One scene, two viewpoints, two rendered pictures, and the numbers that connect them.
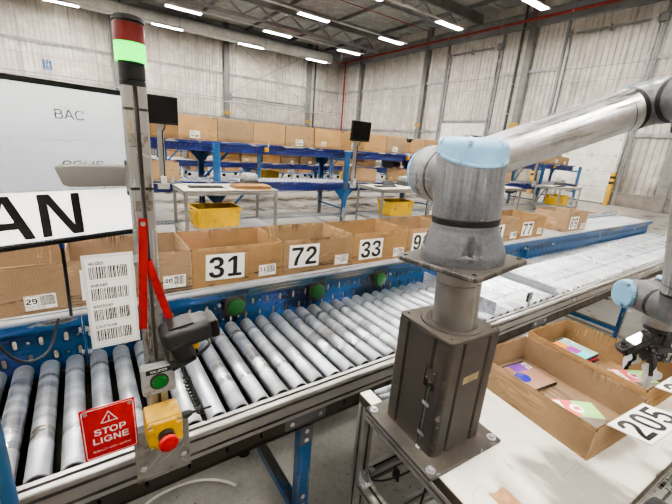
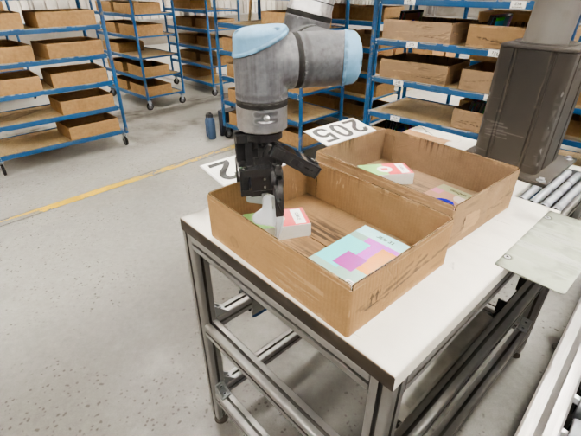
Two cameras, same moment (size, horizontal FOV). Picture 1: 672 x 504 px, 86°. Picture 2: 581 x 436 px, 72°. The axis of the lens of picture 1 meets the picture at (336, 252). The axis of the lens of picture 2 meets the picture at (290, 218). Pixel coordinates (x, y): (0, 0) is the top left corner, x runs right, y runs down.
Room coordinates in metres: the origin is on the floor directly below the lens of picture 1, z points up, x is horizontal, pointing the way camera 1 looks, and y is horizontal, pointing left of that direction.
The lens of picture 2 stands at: (1.79, -1.16, 1.21)
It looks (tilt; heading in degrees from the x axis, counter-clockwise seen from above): 31 degrees down; 169
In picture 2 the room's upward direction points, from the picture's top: straight up
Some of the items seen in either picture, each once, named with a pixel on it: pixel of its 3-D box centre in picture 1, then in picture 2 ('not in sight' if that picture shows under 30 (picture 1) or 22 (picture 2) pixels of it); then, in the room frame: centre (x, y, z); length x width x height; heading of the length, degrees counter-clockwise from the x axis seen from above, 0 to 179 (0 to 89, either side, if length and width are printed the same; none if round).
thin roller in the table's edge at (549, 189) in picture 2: not in sight; (551, 187); (0.98, -0.30, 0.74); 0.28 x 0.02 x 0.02; 122
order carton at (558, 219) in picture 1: (560, 218); not in sight; (3.35, -2.07, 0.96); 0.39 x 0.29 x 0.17; 126
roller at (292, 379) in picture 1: (269, 351); not in sight; (1.16, 0.22, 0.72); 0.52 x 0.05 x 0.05; 36
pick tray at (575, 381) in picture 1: (551, 386); (410, 177); (0.98, -0.71, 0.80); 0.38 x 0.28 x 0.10; 30
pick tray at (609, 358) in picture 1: (597, 360); (322, 227); (1.16, -0.98, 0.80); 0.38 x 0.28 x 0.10; 31
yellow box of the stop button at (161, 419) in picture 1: (181, 420); not in sight; (0.68, 0.33, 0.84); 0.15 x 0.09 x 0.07; 126
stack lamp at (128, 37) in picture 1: (129, 43); not in sight; (0.71, 0.39, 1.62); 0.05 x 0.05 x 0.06
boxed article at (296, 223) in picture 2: (631, 379); (276, 226); (1.09, -1.06, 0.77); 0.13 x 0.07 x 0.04; 93
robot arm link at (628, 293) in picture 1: (640, 294); (322, 58); (1.07, -0.97, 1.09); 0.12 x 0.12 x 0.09; 7
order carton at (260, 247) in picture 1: (229, 254); not in sight; (1.54, 0.48, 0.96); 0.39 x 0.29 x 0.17; 125
